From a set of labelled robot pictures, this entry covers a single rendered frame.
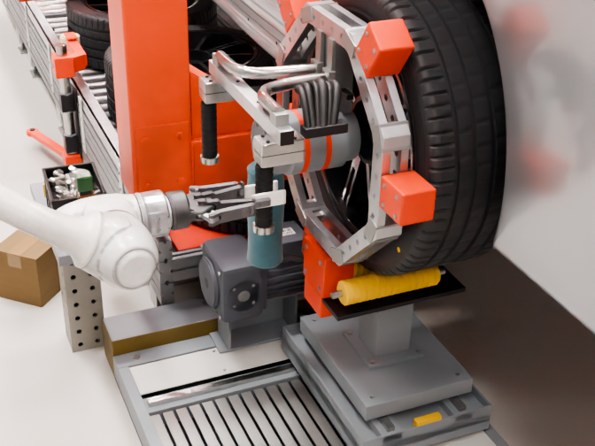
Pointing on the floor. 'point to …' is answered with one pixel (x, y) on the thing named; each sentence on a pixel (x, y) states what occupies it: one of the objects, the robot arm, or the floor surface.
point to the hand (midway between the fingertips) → (266, 194)
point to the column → (81, 308)
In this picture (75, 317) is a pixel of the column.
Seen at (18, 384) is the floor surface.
